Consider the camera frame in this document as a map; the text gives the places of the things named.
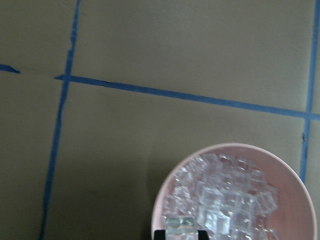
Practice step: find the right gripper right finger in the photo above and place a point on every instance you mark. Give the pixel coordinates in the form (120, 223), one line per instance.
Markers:
(201, 235)

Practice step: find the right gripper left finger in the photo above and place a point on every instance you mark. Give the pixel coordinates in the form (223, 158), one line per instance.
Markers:
(159, 234)

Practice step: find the clear ice cube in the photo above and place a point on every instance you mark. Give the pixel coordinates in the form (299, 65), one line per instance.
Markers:
(180, 228)

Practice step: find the pile of clear ice cubes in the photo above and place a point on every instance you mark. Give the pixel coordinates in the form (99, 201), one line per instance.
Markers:
(226, 195)

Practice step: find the pink bowl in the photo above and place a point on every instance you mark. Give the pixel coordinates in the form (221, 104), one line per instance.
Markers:
(294, 218)

